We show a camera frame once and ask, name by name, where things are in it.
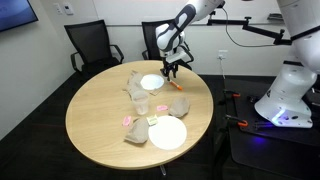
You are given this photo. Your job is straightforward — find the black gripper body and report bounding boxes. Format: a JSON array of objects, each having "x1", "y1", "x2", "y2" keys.
[{"x1": 160, "y1": 61, "x2": 178, "y2": 79}]

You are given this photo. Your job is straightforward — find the orange white marker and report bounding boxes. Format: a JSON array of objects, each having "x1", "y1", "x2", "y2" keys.
[{"x1": 169, "y1": 80, "x2": 183, "y2": 90}]

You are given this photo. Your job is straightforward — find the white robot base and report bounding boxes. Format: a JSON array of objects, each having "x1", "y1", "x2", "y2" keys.
[{"x1": 254, "y1": 0, "x2": 320, "y2": 128}]

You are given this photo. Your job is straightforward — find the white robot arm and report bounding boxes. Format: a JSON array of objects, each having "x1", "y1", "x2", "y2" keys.
[{"x1": 155, "y1": 0, "x2": 225, "y2": 80}]

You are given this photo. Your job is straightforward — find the clear plastic cup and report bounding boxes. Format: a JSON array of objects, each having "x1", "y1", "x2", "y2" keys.
[{"x1": 131, "y1": 91, "x2": 149, "y2": 115}]

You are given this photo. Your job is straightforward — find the black office chair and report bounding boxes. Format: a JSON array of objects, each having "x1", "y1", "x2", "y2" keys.
[
  {"x1": 64, "y1": 20, "x2": 124, "y2": 75},
  {"x1": 142, "y1": 19, "x2": 194, "y2": 69}
]

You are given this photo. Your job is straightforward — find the white plate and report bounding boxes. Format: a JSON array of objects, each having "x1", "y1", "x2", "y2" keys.
[
  {"x1": 148, "y1": 115, "x2": 187, "y2": 150},
  {"x1": 140, "y1": 74, "x2": 164, "y2": 90}
]

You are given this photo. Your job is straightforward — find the pink sweetener packet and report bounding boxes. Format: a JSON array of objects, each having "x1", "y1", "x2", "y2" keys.
[
  {"x1": 156, "y1": 105, "x2": 168, "y2": 111},
  {"x1": 122, "y1": 116, "x2": 132, "y2": 126}
]

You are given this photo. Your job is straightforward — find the orange black clamp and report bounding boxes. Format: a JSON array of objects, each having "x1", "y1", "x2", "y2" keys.
[
  {"x1": 225, "y1": 115, "x2": 248, "y2": 127},
  {"x1": 218, "y1": 89, "x2": 241, "y2": 105}
]

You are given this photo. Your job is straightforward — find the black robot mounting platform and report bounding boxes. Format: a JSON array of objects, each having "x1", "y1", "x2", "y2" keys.
[{"x1": 225, "y1": 79, "x2": 320, "y2": 180}]

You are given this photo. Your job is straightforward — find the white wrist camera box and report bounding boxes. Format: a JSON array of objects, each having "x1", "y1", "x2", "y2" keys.
[{"x1": 165, "y1": 51, "x2": 187, "y2": 63}]

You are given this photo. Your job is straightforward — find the white wall outlet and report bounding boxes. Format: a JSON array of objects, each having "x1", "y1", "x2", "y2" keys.
[{"x1": 218, "y1": 50, "x2": 228, "y2": 60}]

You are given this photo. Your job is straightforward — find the black hanging cable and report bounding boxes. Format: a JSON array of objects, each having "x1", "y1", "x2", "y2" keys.
[{"x1": 218, "y1": 6, "x2": 278, "y2": 48}]

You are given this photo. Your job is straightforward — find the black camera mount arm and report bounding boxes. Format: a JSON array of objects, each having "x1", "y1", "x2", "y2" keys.
[{"x1": 207, "y1": 12, "x2": 292, "y2": 46}]

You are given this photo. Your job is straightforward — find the wall monitor screen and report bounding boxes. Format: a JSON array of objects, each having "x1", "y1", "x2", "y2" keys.
[{"x1": 0, "y1": 0, "x2": 38, "y2": 32}]

